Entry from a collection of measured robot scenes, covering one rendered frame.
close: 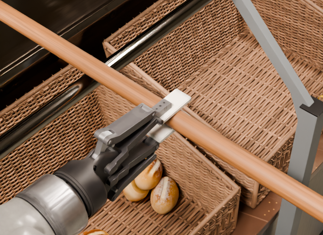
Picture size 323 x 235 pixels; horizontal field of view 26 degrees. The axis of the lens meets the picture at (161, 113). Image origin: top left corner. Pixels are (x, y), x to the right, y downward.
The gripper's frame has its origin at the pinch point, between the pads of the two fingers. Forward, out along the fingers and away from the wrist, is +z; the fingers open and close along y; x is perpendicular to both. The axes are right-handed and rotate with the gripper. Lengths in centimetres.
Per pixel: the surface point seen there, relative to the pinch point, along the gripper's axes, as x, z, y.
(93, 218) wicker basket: -29, 8, 61
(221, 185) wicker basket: -8, 28, 49
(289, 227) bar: 6, 37, 62
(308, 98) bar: 3.2, 39.2, 23.2
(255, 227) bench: 0, 32, 61
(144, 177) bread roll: -24, 20, 52
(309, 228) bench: 1, 64, 95
